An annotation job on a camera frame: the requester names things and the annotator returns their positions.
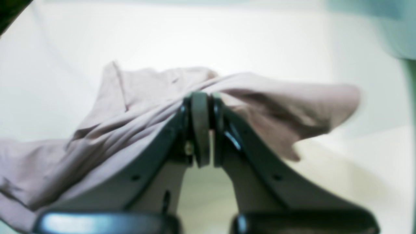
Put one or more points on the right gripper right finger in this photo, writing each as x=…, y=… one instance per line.
x=271, y=197

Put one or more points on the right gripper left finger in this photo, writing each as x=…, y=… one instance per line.
x=143, y=197

